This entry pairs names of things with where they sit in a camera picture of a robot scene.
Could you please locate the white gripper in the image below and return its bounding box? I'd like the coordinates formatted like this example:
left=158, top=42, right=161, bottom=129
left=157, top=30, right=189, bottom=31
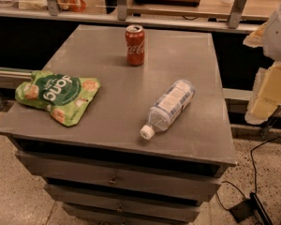
left=243, top=4, right=281, bottom=125

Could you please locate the red coke can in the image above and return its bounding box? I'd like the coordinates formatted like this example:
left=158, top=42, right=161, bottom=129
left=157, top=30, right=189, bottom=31
left=126, top=24, right=145, bottom=66

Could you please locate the clear plastic water bottle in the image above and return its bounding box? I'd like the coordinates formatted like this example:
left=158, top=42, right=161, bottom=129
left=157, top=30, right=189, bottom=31
left=140, top=80, right=195, bottom=140

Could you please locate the grey drawer cabinet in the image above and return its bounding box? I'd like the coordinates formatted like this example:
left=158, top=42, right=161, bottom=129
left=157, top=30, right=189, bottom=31
left=0, top=25, right=236, bottom=225

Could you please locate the black foot pedal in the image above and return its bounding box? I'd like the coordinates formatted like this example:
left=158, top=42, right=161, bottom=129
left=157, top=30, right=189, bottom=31
left=229, top=201, right=253, bottom=223

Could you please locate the green snack bag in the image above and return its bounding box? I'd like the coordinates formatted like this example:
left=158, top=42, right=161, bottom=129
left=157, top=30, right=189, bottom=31
left=15, top=70, right=100, bottom=127

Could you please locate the orange white plastic bag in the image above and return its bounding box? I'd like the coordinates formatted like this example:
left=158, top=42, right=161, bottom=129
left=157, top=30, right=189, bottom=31
left=57, top=0, right=86, bottom=12

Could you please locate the metal rail shelf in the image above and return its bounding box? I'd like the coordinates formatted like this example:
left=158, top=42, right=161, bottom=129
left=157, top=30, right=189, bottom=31
left=0, top=0, right=281, bottom=34

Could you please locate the black floor cable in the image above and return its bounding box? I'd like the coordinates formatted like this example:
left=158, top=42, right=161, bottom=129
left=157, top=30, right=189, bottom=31
left=215, top=110, right=281, bottom=211

